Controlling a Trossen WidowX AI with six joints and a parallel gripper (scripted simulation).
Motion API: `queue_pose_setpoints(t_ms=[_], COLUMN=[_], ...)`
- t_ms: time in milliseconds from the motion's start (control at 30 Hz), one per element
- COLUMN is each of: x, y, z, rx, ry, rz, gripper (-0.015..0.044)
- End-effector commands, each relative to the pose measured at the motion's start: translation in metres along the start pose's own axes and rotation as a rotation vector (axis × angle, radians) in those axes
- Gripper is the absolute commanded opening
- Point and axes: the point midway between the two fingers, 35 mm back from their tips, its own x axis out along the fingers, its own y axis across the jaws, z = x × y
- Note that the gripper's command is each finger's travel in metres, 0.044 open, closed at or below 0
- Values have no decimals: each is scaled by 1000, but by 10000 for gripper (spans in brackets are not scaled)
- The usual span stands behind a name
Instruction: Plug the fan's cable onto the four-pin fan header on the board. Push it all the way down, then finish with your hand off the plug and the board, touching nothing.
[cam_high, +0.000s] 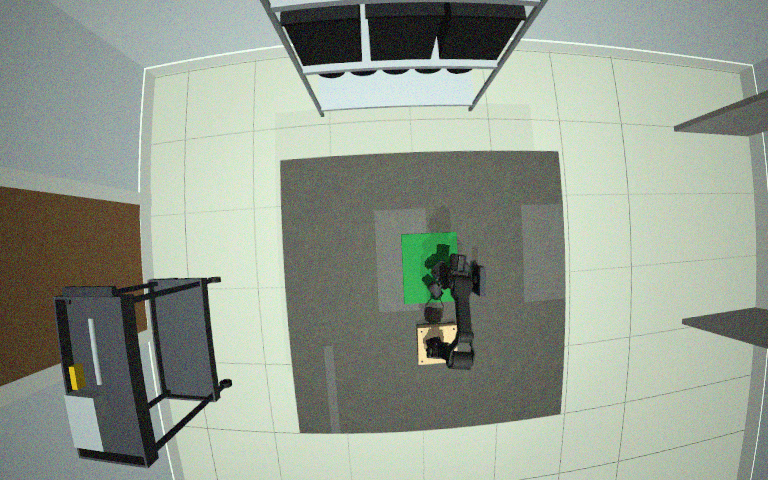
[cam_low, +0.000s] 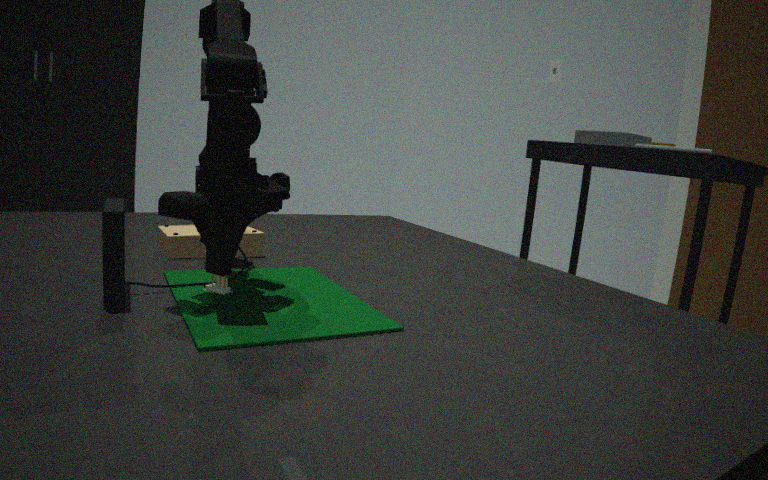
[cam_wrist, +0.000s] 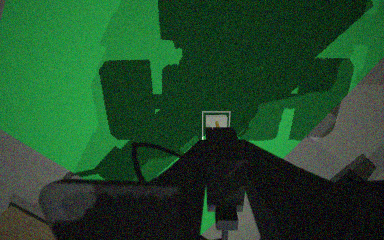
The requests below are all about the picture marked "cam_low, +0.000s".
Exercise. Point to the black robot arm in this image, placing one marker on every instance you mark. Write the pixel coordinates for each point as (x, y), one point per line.
(229, 75)

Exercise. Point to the green circuit board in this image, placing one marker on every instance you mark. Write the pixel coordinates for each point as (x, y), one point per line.
(270, 306)

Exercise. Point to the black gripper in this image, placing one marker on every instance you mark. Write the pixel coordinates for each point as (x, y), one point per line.
(218, 223)

